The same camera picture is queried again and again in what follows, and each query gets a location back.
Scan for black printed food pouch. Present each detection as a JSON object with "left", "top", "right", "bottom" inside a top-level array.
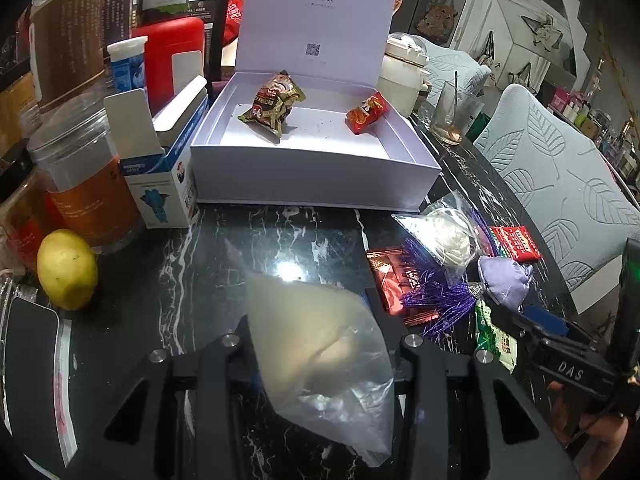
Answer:
[{"left": 189, "top": 0, "right": 229, "bottom": 82}]

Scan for purple satin drawstring pouch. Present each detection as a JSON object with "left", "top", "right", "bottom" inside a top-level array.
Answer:
[{"left": 477, "top": 256, "right": 533, "bottom": 311}]

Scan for jar with brown powder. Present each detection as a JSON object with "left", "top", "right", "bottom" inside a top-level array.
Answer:
[{"left": 28, "top": 0, "right": 104, "bottom": 114}]

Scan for far grey leaf chair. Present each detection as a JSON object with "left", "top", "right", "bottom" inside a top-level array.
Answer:
[{"left": 412, "top": 35, "right": 491, "bottom": 107}]

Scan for jar with orange label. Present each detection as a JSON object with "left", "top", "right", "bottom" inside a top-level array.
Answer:
[{"left": 27, "top": 89, "right": 143, "bottom": 254}]

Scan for blue white tablet tube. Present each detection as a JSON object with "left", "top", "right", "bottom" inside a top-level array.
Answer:
[{"left": 107, "top": 36, "right": 148, "bottom": 92}]

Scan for hanging brown tote bag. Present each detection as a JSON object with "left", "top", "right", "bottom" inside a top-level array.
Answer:
[{"left": 416, "top": 0, "right": 458, "bottom": 44}]

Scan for clear plastic bag beige contents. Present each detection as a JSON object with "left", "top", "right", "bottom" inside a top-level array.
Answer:
[{"left": 226, "top": 244, "right": 395, "bottom": 468}]

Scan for bag with white cord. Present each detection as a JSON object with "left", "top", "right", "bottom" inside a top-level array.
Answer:
[{"left": 392, "top": 191, "right": 494, "bottom": 284}]

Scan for grey leaf chair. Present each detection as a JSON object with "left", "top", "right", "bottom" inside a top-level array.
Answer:
[
  {"left": 474, "top": 84, "right": 639, "bottom": 290},
  {"left": 412, "top": 35, "right": 491, "bottom": 107}
]

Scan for white ceramic lidded pot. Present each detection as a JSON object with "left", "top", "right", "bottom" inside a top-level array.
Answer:
[{"left": 376, "top": 32, "right": 432, "bottom": 117}]

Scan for small red snack packet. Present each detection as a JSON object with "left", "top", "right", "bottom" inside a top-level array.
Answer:
[{"left": 345, "top": 91, "right": 388, "bottom": 134}]

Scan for lavender open gift box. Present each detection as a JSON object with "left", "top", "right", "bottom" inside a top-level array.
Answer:
[{"left": 191, "top": 0, "right": 440, "bottom": 212}]

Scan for yellow lemon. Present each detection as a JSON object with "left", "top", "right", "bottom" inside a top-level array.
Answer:
[{"left": 37, "top": 229, "right": 99, "bottom": 311}]

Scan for black smartphone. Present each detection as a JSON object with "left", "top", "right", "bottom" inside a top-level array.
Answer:
[{"left": 4, "top": 298, "right": 65, "bottom": 474}]

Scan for brown green snack packet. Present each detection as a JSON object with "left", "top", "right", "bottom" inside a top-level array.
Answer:
[{"left": 239, "top": 70, "right": 306, "bottom": 139}]

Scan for glass cup with spoon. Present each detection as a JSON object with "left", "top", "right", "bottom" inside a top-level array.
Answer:
[{"left": 430, "top": 73, "right": 484, "bottom": 145}]

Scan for near grey leaf chair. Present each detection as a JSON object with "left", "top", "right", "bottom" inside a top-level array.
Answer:
[{"left": 474, "top": 84, "right": 639, "bottom": 290}]

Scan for green white snack packet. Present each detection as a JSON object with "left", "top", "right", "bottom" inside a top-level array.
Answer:
[{"left": 475, "top": 298, "right": 518, "bottom": 374}]

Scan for large red spicy snack packet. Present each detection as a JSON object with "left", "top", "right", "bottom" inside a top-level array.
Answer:
[{"left": 490, "top": 226, "right": 541, "bottom": 263}]

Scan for blue white medicine box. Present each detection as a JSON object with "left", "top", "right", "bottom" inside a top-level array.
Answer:
[{"left": 104, "top": 75, "right": 208, "bottom": 229}]

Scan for right hand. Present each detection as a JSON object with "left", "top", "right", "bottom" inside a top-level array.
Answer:
[{"left": 548, "top": 382, "right": 629, "bottom": 480}]

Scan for red plastic container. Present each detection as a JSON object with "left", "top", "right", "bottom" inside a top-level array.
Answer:
[{"left": 134, "top": 18, "right": 205, "bottom": 115}]

